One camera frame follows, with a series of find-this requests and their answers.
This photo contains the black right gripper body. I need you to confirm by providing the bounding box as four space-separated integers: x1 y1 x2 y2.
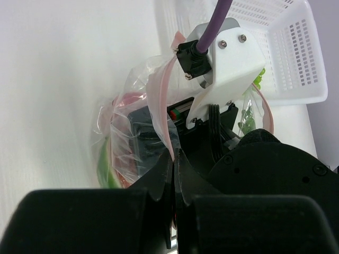
128 97 238 178

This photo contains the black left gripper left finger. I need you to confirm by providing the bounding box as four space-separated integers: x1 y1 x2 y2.
1 152 173 253

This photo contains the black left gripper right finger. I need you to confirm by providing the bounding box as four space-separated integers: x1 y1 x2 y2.
173 148 339 254

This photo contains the clear zip top bag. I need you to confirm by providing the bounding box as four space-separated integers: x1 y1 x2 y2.
95 27 266 188

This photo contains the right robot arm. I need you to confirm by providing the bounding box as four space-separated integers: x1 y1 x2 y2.
133 98 338 203

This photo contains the red fake food piece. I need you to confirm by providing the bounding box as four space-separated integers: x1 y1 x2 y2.
112 92 146 107

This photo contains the fake watermelon slice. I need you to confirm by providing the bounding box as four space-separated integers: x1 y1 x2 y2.
97 137 121 188

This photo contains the white perforated plastic basket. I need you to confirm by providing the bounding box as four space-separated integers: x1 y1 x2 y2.
154 0 328 106

